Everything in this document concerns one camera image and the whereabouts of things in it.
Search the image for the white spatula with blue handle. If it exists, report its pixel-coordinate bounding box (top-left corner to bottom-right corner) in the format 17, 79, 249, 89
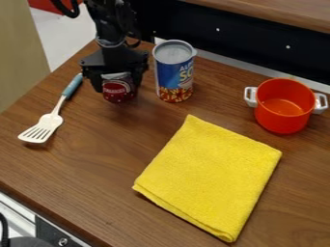
16, 72, 86, 145

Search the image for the blue can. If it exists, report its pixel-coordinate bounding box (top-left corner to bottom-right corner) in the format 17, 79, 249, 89
151, 39, 199, 104

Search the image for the yellow cloth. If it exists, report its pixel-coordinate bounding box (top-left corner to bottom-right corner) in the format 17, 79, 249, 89
129, 113, 284, 244

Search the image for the orange pot with white handles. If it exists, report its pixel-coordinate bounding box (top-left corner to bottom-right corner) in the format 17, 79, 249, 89
242, 77, 330, 135

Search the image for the beige board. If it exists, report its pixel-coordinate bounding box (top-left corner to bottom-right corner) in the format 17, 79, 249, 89
0, 0, 52, 114

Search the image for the black cabinet with wooden top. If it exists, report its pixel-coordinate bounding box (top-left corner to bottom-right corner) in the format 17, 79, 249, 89
127, 0, 330, 87

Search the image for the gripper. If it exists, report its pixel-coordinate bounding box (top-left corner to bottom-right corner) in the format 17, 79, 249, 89
78, 45, 151, 94

